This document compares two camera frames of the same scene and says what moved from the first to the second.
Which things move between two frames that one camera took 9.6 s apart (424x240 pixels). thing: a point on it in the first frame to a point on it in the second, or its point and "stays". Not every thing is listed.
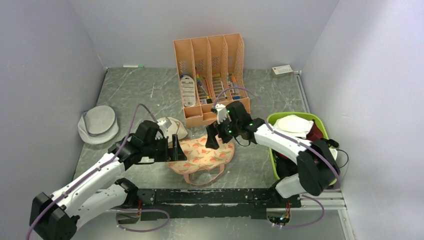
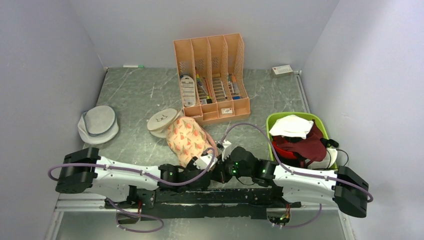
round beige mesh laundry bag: [169, 126] to [157, 124]
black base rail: [169, 203] stays
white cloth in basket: [294, 124] stays
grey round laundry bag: [98, 124] stays
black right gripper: [212, 130] to [219, 173]
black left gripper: [174, 153] to [190, 163]
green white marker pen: [139, 66] stays
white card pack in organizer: [188, 88] stays
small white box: [281, 70] stays
